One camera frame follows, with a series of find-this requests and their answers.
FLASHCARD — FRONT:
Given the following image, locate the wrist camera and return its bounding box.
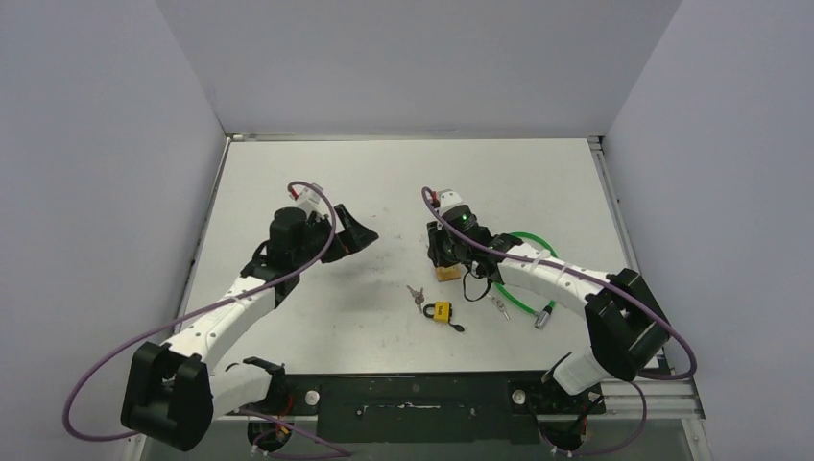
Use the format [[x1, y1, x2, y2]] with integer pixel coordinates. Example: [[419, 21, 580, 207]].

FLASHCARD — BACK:
[[434, 189, 465, 215], [295, 183, 325, 220]]

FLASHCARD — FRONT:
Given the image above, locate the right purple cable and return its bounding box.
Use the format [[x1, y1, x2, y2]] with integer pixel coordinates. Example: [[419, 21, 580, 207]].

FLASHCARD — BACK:
[[420, 186, 698, 383]]

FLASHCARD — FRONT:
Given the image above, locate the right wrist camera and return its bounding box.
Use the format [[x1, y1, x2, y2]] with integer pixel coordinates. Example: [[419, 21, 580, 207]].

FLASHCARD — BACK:
[[434, 189, 465, 215]]

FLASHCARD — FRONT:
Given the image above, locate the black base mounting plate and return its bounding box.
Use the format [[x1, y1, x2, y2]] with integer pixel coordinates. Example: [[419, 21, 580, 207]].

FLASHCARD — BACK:
[[248, 371, 606, 445]]

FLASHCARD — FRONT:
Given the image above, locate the silver key bunch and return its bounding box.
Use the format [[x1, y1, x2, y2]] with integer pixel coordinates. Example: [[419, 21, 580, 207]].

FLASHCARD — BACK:
[[407, 285, 425, 313], [487, 294, 511, 321]]

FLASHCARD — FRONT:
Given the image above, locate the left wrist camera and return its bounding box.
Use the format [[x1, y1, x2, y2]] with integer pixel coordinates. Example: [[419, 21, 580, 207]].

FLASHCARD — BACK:
[[295, 183, 325, 220]]

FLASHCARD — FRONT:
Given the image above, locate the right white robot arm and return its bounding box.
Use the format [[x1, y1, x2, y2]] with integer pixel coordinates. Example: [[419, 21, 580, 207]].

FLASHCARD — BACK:
[[427, 192, 674, 413]]

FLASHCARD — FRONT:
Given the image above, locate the green cable lock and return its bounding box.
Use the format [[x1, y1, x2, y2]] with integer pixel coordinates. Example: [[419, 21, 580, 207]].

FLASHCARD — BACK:
[[492, 231, 558, 331]]

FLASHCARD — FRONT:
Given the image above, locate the brass padlock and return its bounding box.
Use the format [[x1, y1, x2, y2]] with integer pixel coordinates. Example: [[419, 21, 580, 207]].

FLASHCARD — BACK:
[[435, 265, 462, 282]]

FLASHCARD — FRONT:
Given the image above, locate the silver key bunch centre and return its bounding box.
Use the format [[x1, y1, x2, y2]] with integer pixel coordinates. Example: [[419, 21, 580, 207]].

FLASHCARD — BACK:
[[407, 285, 425, 313]]

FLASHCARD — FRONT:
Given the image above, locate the yellow black padlock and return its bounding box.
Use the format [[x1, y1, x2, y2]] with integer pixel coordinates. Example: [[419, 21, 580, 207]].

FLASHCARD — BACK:
[[422, 302, 452, 324]]

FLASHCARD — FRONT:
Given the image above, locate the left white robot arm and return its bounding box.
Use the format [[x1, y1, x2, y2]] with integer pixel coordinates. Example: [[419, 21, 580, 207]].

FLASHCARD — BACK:
[[120, 205, 379, 451]]

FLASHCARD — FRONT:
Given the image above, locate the silver key bunch right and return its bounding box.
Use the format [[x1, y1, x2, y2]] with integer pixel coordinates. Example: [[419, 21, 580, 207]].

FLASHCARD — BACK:
[[487, 294, 511, 321]]

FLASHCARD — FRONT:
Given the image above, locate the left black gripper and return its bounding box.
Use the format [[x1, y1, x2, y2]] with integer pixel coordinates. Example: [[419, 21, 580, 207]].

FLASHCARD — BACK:
[[293, 204, 376, 267]]

